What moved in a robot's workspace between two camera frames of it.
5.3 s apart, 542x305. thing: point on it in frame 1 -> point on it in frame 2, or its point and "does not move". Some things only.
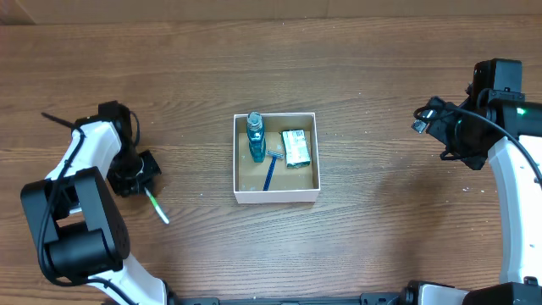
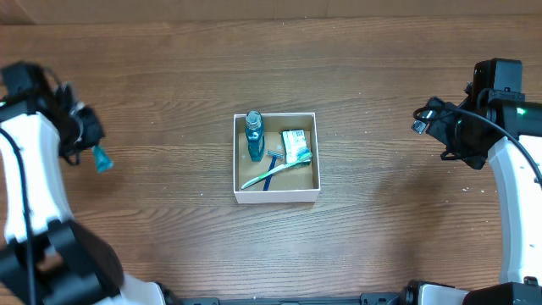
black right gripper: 476,155 does not move
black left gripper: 126,189 -> 93,131
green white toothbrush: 157,207 -> 300,162
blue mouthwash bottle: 256,135 does not move
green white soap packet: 295,147 does not move
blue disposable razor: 274,155 does not move
